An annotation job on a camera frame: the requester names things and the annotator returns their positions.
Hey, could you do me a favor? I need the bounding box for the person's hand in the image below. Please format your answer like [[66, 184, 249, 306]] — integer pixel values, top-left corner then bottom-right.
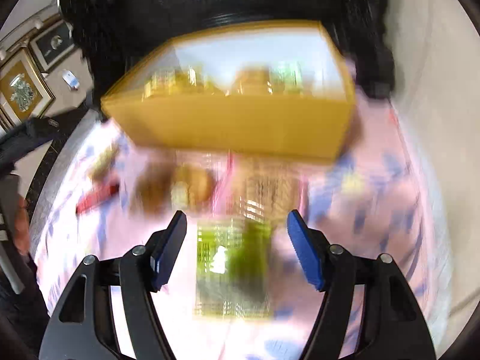
[[14, 196, 30, 256]]

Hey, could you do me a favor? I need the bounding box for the gold framed flower painting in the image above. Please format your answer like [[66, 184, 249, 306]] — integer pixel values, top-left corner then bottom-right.
[[1, 47, 55, 128]]

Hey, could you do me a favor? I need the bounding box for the red wafer packet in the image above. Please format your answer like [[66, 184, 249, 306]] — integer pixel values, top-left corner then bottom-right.
[[76, 181, 120, 215]]

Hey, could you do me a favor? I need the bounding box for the dark framed painting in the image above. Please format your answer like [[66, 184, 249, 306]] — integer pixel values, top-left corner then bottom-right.
[[29, 20, 76, 72]]

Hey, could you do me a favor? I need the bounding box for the pink leaf-pattern tablecloth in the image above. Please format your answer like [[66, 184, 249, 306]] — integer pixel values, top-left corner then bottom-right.
[[32, 97, 451, 359]]

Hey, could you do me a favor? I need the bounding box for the clear bread bun packet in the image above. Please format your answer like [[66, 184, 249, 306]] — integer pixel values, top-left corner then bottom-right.
[[130, 163, 216, 215]]

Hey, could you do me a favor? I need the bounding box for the dark carved wooden furniture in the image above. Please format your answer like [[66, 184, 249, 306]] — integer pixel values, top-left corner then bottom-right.
[[58, 0, 395, 99]]

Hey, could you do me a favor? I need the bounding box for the green seed snack packet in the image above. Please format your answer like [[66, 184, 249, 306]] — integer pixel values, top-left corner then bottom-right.
[[195, 217, 272, 320]]

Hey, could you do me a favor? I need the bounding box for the yellow cardboard box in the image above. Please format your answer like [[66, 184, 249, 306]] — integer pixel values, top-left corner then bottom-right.
[[101, 20, 356, 162]]

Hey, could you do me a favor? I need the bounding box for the blue white wall notice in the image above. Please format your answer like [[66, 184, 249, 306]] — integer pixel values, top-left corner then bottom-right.
[[62, 70, 80, 91]]

